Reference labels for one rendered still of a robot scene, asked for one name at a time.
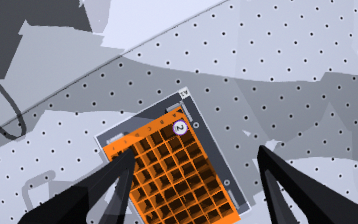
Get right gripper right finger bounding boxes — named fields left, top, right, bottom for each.
left=257, top=145, right=358, bottom=224

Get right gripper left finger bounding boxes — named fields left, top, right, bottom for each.
left=17, top=148, right=136, bottom=224

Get orange grid rack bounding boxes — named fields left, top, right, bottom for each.
left=104, top=107, right=240, bottom=224

